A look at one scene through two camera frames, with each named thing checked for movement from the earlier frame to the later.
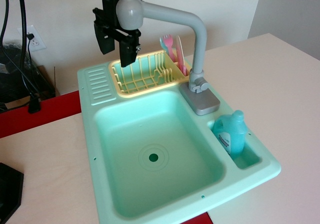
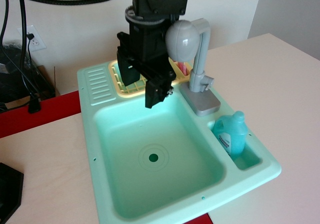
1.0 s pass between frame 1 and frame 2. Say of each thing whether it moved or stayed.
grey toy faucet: moved
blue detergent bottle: stayed
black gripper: moved
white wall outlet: stayed
